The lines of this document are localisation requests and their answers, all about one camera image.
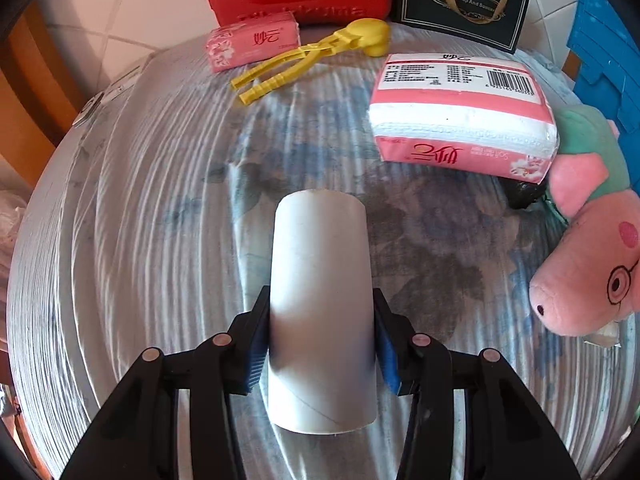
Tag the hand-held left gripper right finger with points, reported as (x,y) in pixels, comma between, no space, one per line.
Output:
(389,360)

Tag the white cardboard tube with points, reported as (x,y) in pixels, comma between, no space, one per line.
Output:
(320,285)

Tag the clear plastic bag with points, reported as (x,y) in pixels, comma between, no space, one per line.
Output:
(12,220)

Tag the large pink tissue pack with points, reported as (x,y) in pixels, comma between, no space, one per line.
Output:
(460,110)

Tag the dark crumpled object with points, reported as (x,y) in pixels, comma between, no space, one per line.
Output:
(525,194)

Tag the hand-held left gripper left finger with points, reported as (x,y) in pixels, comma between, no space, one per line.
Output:
(256,352)

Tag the small pink tissue pack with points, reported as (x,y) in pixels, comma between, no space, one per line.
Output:
(250,42)

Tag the yellow snowball maker tongs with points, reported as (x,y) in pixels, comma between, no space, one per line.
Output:
(367,35)

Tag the brown wooden frame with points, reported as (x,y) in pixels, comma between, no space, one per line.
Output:
(25,90)

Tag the pink pig plush toy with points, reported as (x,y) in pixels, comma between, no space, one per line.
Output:
(590,260)

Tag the blue plastic panel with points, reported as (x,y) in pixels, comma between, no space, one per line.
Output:
(607,50)

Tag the striped floral tablecloth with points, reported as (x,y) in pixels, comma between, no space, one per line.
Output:
(150,220)

